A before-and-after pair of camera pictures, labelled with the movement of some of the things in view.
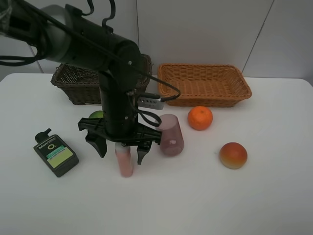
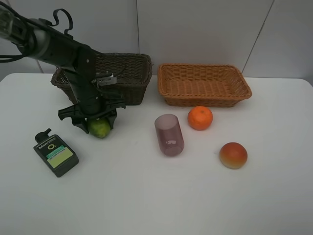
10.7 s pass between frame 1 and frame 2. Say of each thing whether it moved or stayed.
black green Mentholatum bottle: stayed
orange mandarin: stayed
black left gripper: moved
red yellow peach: stayed
